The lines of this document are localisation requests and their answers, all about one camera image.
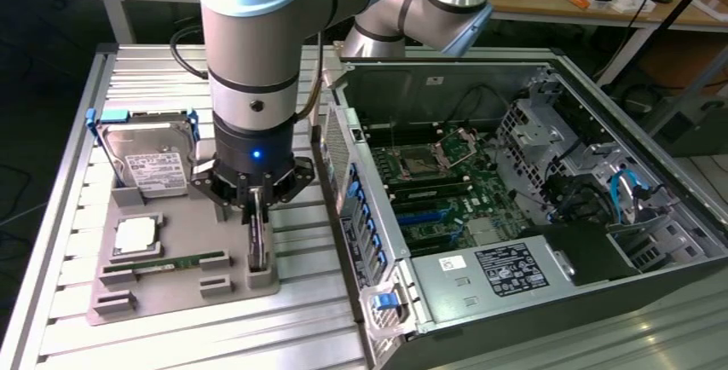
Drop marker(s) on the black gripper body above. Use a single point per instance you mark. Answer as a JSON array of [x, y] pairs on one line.
[[252, 148]]

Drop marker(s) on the graphics card with metal bracket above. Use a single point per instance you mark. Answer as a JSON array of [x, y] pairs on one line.
[[258, 244]]

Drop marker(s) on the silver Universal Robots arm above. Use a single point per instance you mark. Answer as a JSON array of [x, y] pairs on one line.
[[249, 46]]

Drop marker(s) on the silver hard disk drive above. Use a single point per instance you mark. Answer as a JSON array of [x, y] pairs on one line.
[[153, 161]]

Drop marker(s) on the grey plastic parts rack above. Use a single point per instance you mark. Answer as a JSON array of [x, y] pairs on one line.
[[188, 233]]

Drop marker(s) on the silver CPU chip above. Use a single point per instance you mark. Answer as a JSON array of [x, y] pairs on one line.
[[134, 235]]

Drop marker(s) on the green RAM stick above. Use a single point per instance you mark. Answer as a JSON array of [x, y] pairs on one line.
[[170, 262]]

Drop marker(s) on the thin metal locking lever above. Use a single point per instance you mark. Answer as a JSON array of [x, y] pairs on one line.
[[392, 135]]

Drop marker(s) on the CPU socket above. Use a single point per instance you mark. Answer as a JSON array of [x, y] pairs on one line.
[[417, 165]]

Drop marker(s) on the blue plastic disk caddy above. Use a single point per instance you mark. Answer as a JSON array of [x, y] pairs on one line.
[[113, 115]]

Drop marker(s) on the blue expansion slot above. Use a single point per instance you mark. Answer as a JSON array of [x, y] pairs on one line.
[[422, 217]]

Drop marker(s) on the metal socket cover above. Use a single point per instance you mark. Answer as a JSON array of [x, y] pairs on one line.
[[457, 148]]

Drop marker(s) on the blue case latch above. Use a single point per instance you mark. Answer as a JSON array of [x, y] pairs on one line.
[[381, 302]]

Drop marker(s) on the green motherboard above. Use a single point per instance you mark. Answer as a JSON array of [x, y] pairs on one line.
[[482, 199]]

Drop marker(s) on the grey power supply unit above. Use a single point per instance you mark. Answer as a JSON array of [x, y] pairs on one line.
[[454, 293]]

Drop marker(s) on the black fan shroud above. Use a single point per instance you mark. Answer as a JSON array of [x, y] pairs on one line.
[[590, 255]]

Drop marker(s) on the black open PC case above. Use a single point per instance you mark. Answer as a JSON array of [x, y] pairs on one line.
[[625, 302]]

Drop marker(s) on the small orange box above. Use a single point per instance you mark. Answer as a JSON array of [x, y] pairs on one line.
[[581, 0]]

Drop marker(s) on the black computer tower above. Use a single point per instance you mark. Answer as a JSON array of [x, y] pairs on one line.
[[705, 131]]

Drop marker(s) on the aluminium profile post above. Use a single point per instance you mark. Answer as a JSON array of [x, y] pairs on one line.
[[685, 93]]

